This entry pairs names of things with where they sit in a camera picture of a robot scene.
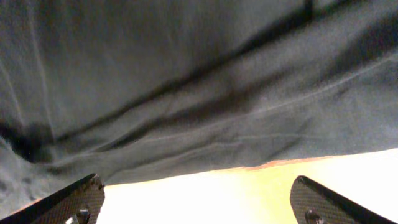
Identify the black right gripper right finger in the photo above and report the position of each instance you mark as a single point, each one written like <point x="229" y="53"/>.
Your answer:
<point x="313" y="203"/>

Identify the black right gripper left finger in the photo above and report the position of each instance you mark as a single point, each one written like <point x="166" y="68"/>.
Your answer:
<point x="79" y="202"/>

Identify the dark green t-shirt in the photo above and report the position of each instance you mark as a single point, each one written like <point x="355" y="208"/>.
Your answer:
<point x="142" y="90"/>

